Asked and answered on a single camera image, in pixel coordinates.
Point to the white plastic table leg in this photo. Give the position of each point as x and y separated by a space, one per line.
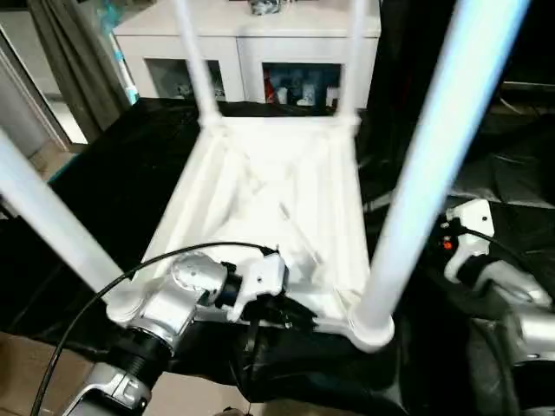
351 61
52 217
434 156
198 61

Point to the white upturned plastic table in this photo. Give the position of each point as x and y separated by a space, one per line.
269 191

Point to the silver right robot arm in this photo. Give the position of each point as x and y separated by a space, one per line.
520 312

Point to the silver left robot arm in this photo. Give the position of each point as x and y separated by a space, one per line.
165 303

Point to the black case with yellow label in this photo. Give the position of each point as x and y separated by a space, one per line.
520 52

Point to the black work mat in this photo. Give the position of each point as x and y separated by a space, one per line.
104 199

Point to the white glass-door cabinet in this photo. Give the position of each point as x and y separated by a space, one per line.
243 35

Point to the grey crumpled object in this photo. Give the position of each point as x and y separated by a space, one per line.
264 5

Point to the grey curtain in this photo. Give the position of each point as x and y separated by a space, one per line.
78 61

